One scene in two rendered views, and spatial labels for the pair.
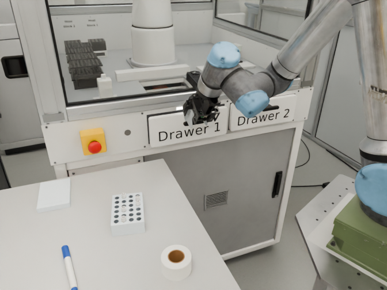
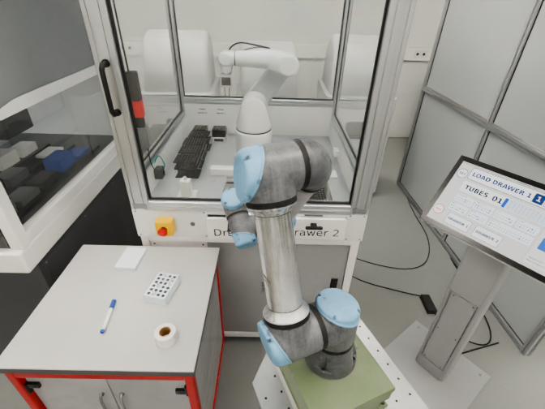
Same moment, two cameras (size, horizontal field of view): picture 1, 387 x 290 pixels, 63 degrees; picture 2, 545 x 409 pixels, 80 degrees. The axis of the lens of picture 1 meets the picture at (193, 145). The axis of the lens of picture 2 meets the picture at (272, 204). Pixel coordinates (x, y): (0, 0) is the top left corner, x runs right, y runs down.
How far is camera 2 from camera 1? 0.65 m
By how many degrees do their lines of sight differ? 19
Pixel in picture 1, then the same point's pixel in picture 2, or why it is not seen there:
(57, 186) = (135, 252)
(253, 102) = (238, 241)
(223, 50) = (228, 196)
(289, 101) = (338, 224)
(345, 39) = (491, 148)
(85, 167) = (163, 241)
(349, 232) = not seen: hidden behind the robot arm
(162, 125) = (216, 225)
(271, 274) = not seen: hidden behind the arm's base
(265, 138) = (318, 248)
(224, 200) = not seen: hidden behind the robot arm
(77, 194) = (144, 262)
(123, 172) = (184, 252)
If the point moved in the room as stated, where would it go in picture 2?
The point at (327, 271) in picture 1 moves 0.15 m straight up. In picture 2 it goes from (260, 381) to (261, 351)
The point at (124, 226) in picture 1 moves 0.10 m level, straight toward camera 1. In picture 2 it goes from (152, 298) to (139, 321)
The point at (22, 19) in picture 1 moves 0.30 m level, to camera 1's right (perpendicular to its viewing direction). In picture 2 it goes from (120, 144) to (186, 158)
